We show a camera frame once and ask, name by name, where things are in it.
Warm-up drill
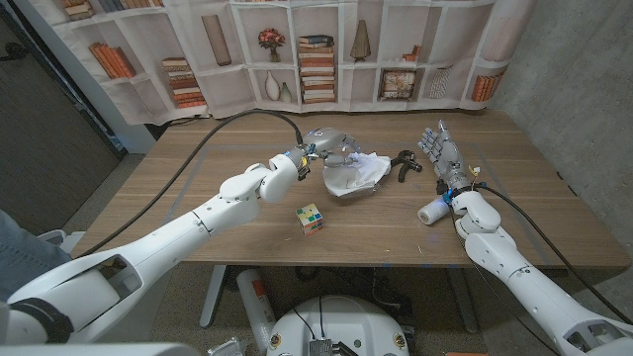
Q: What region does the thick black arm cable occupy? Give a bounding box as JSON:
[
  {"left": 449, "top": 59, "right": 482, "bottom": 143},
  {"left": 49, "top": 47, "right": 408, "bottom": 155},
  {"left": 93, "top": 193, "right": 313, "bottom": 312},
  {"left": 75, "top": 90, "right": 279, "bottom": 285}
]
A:
[
  {"left": 474, "top": 183, "right": 633, "bottom": 325},
  {"left": 76, "top": 109, "right": 304, "bottom": 258}
]

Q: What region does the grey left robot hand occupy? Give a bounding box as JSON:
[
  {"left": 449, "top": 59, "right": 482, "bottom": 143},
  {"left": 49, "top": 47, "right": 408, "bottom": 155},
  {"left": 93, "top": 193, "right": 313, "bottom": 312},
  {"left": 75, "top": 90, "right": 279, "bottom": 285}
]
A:
[{"left": 299, "top": 127, "right": 362, "bottom": 169}]

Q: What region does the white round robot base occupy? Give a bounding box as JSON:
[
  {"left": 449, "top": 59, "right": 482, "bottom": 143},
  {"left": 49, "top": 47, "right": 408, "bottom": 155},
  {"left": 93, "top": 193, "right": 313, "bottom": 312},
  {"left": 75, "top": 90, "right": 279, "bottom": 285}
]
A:
[{"left": 266, "top": 295, "right": 410, "bottom": 356}]

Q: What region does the white wrapped paper roll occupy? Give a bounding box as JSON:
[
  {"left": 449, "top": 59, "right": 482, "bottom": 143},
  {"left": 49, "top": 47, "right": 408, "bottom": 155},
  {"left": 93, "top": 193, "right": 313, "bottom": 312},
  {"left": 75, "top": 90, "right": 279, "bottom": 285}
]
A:
[{"left": 416, "top": 196, "right": 452, "bottom": 226}]

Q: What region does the white roll with orange label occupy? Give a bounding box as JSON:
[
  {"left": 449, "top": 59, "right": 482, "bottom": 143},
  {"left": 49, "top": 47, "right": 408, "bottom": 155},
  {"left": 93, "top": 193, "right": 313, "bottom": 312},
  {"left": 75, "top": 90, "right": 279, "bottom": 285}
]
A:
[{"left": 235, "top": 268, "right": 277, "bottom": 355}]

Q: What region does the dark grey door panel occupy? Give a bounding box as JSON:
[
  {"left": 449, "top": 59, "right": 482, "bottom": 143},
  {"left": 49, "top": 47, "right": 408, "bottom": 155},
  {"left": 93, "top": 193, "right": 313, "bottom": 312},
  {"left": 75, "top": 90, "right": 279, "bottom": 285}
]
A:
[{"left": 0, "top": 9, "right": 125, "bottom": 236}]

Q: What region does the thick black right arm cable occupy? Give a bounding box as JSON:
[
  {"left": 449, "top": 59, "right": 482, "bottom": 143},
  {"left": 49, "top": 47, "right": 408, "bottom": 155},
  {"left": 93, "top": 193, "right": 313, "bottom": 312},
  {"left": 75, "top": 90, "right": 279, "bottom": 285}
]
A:
[{"left": 474, "top": 183, "right": 633, "bottom": 325}]

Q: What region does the black door handle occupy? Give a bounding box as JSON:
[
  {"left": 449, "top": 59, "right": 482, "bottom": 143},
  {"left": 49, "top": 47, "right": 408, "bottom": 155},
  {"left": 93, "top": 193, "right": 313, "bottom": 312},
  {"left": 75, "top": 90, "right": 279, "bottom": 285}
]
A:
[{"left": 0, "top": 42, "right": 29, "bottom": 63}]

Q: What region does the black hand grip tool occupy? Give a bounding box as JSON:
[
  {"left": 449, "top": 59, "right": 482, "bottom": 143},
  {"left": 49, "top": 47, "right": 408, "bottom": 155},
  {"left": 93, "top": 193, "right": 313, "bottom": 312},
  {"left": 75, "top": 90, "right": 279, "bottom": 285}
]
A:
[{"left": 390, "top": 149, "right": 424, "bottom": 184}]

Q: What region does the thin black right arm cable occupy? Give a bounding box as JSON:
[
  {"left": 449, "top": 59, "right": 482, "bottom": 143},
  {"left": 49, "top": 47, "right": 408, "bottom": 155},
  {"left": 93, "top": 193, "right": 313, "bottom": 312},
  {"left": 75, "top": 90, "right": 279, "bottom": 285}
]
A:
[{"left": 447, "top": 207, "right": 563, "bottom": 356}]

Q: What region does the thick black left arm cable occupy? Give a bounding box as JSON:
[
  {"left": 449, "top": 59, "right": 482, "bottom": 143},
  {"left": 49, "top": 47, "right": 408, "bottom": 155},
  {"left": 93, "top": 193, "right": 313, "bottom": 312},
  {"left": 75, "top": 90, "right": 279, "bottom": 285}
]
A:
[{"left": 76, "top": 109, "right": 304, "bottom": 258}]

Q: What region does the person's blue jeans leg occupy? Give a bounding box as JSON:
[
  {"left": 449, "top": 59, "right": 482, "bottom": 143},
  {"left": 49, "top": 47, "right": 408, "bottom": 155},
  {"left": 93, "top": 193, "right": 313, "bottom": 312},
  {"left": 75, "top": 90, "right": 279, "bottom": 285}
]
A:
[{"left": 0, "top": 210, "right": 73, "bottom": 303}]

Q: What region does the white napkin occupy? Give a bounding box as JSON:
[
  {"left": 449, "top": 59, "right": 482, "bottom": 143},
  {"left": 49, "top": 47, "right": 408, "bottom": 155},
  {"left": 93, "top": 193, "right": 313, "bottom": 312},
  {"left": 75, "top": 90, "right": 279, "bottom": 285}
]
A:
[{"left": 323, "top": 151, "right": 393, "bottom": 198}]

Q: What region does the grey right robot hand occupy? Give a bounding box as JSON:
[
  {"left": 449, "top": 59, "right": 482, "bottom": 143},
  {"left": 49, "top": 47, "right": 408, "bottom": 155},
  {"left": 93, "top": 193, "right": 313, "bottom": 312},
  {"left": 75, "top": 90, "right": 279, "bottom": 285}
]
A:
[{"left": 416, "top": 118, "right": 476, "bottom": 197}]

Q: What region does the colorful puzzle cube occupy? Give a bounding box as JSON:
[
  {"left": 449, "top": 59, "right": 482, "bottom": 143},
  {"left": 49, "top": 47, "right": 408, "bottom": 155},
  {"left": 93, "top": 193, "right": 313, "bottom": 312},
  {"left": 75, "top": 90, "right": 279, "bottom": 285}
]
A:
[{"left": 295, "top": 202, "right": 325, "bottom": 237}]

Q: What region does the grey table leg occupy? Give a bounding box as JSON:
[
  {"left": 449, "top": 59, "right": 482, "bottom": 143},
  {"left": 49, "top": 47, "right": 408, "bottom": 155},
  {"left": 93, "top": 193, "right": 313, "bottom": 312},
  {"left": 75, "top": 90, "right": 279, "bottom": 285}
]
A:
[
  {"left": 446, "top": 266, "right": 480, "bottom": 335},
  {"left": 199, "top": 265, "right": 227, "bottom": 329}
]

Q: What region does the printed bookshelf backdrop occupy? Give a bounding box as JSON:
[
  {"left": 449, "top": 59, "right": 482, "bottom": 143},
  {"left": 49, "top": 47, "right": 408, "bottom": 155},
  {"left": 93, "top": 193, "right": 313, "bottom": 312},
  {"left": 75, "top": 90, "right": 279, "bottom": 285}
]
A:
[{"left": 29, "top": 0, "right": 538, "bottom": 126}]

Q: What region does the clear plastic clamshell container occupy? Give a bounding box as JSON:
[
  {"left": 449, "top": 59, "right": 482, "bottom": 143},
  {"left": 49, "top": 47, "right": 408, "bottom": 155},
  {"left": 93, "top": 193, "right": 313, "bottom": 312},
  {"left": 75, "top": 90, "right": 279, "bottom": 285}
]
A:
[{"left": 320, "top": 147, "right": 392, "bottom": 202}]

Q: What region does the black cable bundle under table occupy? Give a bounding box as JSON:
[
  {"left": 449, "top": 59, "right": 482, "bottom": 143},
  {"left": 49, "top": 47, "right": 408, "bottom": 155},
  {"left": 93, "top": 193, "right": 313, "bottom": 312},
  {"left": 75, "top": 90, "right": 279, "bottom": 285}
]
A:
[{"left": 295, "top": 266, "right": 414, "bottom": 317}]

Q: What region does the grey metal finned part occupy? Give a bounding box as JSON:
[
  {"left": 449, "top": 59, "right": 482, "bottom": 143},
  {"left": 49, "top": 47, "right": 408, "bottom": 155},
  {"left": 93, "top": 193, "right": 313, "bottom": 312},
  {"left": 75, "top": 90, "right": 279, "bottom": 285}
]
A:
[{"left": 207, "top": 337, "right": 247, "bottom": 356}]

